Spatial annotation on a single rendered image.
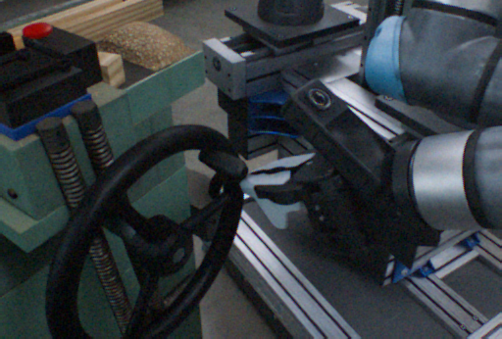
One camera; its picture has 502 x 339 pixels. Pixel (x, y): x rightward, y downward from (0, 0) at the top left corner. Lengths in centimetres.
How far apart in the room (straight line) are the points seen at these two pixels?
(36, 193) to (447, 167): 38
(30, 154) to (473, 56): 41
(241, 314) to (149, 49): 95
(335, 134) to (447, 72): 11
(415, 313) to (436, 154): 95
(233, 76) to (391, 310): 68
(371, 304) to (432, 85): 91
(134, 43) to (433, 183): 52
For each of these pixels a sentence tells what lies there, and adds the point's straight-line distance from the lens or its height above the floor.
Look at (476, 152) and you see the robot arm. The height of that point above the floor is 102.
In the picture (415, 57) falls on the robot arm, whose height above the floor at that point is 104.
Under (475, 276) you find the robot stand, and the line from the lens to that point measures 145.
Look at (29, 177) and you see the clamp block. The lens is 53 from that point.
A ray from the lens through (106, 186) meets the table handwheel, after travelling 47.
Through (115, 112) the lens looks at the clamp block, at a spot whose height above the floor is 94.
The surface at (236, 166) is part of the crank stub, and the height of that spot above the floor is 92.
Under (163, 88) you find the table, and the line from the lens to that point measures 75.
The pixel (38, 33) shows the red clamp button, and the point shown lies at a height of 102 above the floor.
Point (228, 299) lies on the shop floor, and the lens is 155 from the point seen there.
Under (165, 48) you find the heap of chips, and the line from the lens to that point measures 76.
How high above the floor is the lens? 123
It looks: 36 degrees down
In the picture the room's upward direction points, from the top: straight up
